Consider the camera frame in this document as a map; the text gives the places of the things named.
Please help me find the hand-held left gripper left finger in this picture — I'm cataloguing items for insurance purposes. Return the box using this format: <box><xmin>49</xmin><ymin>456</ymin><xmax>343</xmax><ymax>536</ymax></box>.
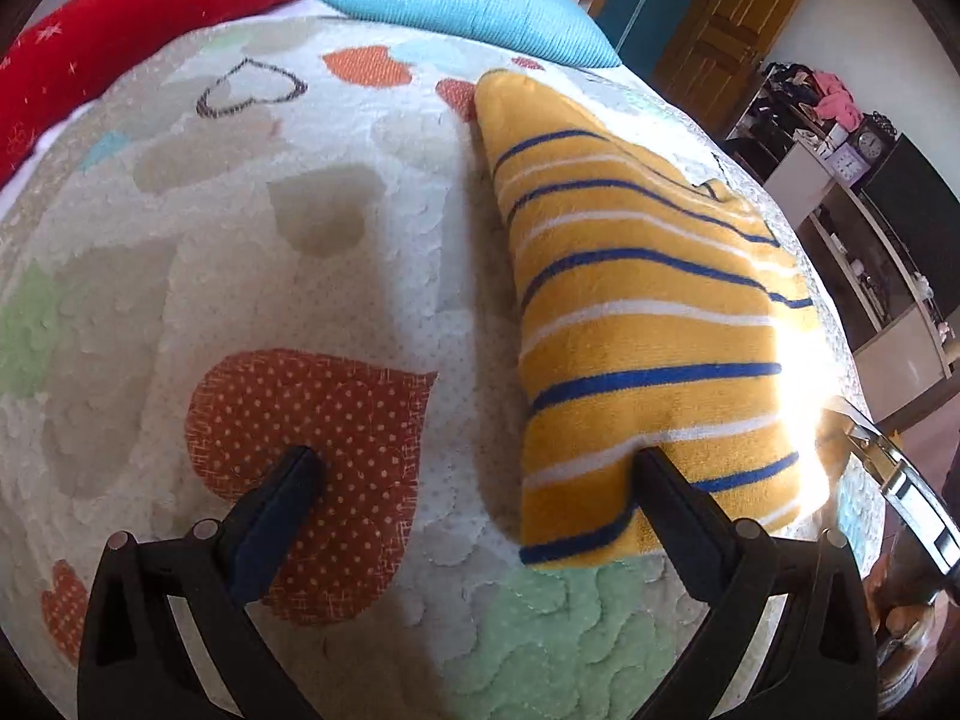
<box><xmin>77</xmin><ymin>446</ymin><xmax>327</xmax><ymax>720</ymax></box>

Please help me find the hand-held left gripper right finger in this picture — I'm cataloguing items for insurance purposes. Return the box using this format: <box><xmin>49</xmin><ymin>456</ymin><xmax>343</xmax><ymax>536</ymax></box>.
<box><xmin>632</xmin><ymin>448</ymin><xmax>878</xmax><ymax>720</ymax></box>

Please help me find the yellow striped small garment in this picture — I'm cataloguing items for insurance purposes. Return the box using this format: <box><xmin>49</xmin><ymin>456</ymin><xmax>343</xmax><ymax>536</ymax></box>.
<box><xmin>474</xmin><ymin>69</ymin><xmax>830</xmax><ymax>567</ymax></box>

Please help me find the heart-patterned quilted blanket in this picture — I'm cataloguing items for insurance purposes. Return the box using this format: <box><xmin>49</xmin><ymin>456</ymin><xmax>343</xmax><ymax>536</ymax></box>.
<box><xmin>0</xmin><ymin>4</ymin><xmax>890</xmax><ymax>720</ymax></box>

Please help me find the white shelf unit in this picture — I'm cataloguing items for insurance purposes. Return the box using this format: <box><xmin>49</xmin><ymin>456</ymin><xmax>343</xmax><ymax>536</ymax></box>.
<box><xmin>721</xmin><ymin>60</ymin><xmax>960</xmax><ymax>425</ymax></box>

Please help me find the black television screen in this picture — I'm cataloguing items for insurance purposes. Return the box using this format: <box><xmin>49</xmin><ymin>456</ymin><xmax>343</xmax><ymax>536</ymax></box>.
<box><xmin>859</xmin><ymin>133</ymin><xmax>960</xmax><ymax>320</ymax></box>

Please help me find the dark round clock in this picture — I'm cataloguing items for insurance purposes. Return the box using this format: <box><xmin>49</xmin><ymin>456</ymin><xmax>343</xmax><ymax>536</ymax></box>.
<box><xmin>856</xmin><ymin>114</ymin><xmax>899</xmax><ymax>164</ymax></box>

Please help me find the pink cloth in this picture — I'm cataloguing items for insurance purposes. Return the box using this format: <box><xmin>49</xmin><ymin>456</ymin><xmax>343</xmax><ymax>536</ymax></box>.
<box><xmin>808</xmin><ymin>71</ymin><xmax>865</xmax><ymax>132</ymax></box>

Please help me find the pale pink bed sheet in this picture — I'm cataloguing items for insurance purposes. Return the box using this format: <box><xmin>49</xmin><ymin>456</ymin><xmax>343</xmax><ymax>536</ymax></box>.
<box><xmin>0</xmin><ymin>124</ymin><xmax>83</xmax><ymax>211</ymax></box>

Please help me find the red star-print pillow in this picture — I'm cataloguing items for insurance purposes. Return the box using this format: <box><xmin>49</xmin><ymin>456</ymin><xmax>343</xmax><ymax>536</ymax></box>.
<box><xmin>0</xmin><ymin>0</ymin><xmax>346</xmax><ymax>188</ymax></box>

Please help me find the brown wooden door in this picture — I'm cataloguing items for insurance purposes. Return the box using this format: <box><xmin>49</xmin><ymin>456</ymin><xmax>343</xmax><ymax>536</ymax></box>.
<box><xmin>651</xmin><ymin>0</ymin><xmax>820</xmax><ymax>137</ymax></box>

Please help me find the teal door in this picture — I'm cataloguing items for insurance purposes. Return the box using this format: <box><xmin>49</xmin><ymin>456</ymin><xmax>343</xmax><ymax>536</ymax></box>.
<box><xmin>587</xmin><ymin>0</ymin><xmax>680</xmax><ymax>70</ymax></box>

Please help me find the light blue pillow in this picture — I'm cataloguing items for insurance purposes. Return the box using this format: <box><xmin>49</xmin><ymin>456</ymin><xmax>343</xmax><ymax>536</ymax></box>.
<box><xmin>316</xmin><ymin>0</ymin><xmax>623</xmax><ymax>70</ymax></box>

